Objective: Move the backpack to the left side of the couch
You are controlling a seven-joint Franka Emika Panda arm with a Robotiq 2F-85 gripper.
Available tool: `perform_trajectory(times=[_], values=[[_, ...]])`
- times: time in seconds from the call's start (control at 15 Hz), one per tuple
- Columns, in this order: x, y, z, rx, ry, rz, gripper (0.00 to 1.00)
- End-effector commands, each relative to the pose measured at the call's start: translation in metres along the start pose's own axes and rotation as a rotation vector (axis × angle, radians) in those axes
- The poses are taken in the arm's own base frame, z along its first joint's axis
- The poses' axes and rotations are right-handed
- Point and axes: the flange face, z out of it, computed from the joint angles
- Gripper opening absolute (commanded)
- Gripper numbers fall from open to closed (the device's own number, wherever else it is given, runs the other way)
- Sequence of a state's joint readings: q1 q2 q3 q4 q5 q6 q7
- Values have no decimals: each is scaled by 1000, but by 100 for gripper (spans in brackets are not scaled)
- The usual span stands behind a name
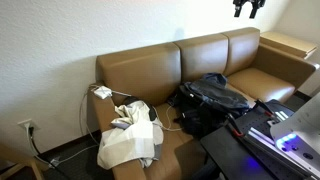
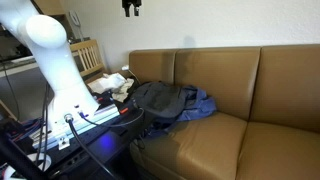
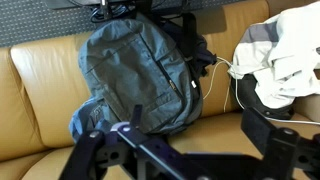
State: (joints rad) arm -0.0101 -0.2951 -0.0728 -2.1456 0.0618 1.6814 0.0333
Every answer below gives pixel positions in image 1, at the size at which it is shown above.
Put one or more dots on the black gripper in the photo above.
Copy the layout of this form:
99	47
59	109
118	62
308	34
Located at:
249	2

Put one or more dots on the grey and black backpack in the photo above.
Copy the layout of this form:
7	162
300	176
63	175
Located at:
208	101

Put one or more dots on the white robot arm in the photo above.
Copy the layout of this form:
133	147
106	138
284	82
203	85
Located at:
300	130

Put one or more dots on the brown leather couch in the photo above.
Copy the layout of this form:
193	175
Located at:
150	70

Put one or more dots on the light wooden side table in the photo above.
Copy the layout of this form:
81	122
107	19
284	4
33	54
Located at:
288	43

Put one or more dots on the blue denim garment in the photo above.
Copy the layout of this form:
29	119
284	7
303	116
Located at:
215	78

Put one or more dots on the red and black clamp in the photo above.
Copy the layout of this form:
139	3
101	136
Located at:
265	107
236	128

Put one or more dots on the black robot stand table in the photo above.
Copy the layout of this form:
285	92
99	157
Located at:
230	153

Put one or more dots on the white power adapter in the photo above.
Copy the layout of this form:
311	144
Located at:
102	92

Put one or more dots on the white and grey cloth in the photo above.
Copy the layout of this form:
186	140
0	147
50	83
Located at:
131	140

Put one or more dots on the light wooden chair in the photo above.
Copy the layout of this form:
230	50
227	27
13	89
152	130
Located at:
20	160

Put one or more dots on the white wall outlet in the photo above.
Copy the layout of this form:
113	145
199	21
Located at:
26	124

